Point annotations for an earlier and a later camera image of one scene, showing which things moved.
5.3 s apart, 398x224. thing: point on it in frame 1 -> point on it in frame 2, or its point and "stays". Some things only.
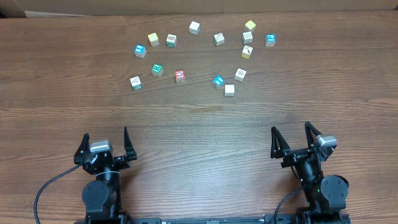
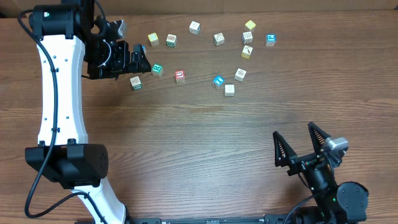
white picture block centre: [219, 39] stays
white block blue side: [247, 37] stays
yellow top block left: [153, 39] stays
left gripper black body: [120, 162] -> [105, 59]
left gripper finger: [130, 151] -> [139, 61]
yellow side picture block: [247, 51] stays
